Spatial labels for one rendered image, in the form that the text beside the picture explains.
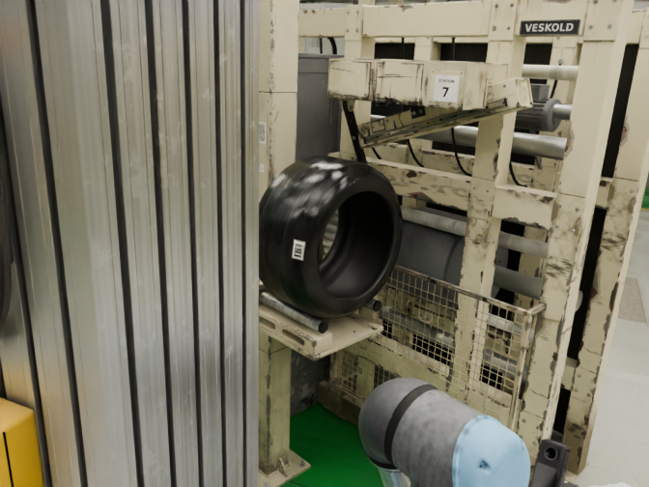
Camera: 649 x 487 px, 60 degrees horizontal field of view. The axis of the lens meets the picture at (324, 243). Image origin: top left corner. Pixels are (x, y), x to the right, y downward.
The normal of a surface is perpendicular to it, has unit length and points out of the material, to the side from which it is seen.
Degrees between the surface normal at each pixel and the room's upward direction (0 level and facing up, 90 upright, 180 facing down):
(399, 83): 90
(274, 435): 90
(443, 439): 45
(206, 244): 90
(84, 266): 90
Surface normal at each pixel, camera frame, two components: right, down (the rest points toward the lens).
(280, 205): -0.58, -0.36
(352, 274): -0.44, -0.61
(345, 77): -0.72, 0.18
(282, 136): 0.69, 0.25
